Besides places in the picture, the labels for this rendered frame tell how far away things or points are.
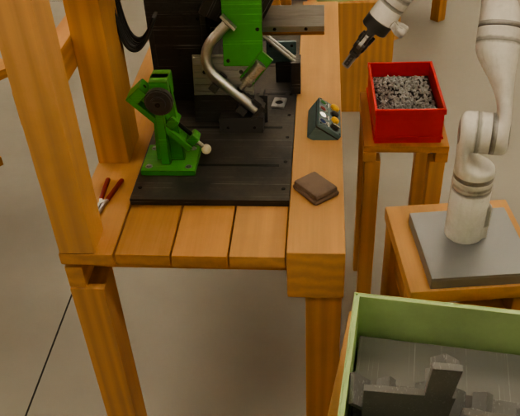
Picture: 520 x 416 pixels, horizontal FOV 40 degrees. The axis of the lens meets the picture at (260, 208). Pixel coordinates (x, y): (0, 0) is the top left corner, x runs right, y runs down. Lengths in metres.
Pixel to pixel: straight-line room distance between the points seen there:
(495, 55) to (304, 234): 0.59
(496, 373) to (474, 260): 0.30
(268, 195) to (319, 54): 0.82
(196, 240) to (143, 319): 1.10
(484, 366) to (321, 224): 0.51
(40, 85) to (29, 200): 2.06
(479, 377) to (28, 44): 1.11
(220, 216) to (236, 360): 0.92
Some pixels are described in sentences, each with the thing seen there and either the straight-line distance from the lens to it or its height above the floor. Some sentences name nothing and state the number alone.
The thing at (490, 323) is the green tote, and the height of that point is 0.93.
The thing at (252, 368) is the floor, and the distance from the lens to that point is 2.60.
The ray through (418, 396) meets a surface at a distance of 1.25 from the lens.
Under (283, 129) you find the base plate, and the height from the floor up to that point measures 0.90.
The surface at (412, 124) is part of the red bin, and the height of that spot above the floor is 0.87.
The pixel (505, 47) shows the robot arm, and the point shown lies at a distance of 1.61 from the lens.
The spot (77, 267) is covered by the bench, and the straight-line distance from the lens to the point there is 1.83.
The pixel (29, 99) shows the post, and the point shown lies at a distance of 1.56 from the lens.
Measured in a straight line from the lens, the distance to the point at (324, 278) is 1.73.
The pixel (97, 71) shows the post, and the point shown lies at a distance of 1.93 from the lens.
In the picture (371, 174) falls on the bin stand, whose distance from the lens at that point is 2.29.
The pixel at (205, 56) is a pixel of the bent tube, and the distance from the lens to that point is 2.07.
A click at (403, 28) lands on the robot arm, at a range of 1.96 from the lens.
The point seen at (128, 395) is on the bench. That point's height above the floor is 0.32.
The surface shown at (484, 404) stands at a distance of 1.36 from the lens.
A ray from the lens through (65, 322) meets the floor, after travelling 2.89.
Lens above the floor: 2.02
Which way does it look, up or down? 38 degrees down
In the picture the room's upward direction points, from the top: 3 degrees counter-clockwise
